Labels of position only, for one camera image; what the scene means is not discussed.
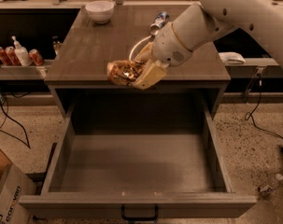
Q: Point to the white bowl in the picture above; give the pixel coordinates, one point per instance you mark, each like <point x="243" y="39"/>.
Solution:
<point x="100" y="11"/>

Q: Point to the open grey top drawer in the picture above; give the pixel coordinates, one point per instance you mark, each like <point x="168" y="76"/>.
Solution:
<point x="138" y="150"/>

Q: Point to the black drawer handle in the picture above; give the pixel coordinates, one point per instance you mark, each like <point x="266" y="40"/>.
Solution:
<point x="142" y="215"/>

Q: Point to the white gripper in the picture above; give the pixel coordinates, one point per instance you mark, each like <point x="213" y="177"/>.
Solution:
<point x="166" y="47"/>

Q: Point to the clear plastic bottle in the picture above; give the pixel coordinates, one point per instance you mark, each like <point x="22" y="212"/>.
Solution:
<point x="271" y="184"/>

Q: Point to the white pump bottle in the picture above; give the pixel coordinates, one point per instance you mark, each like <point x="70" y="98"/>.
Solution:
<point x="21" y="52"/>

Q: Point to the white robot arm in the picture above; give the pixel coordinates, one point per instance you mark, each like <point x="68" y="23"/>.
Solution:
<point x="207" y="21"/>

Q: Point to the red soda can left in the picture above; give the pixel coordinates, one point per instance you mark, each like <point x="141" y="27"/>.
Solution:
<point x="4" y="58"/>

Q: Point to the cardboard box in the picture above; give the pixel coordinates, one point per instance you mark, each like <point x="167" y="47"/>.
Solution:
<point x="13" y="184"/>

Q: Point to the red soda can middle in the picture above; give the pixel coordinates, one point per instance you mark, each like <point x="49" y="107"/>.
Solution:
<point x="10" y="51"/>

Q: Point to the red soda can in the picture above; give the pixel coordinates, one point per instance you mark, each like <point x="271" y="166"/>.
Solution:
<point x="36" y="57"/>
<point x="4" y="58"/>
<point x="10" y="51"/>

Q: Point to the white folded cloth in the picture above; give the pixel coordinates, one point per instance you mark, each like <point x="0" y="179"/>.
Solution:
<point x="232" y="58"/>

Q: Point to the blue silver can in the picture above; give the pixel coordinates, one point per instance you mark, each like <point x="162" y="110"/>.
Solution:
<point x="159" y="22"/>

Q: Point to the red soda can right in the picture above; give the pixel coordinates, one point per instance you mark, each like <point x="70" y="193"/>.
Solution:
<point x="36" y="57"/>

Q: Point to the small dark bottle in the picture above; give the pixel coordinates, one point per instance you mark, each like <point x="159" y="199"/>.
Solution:
<point x="56" y="44"/>

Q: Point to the orange can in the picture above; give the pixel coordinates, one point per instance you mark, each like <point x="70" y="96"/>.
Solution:
<point x="124" y="72"/>

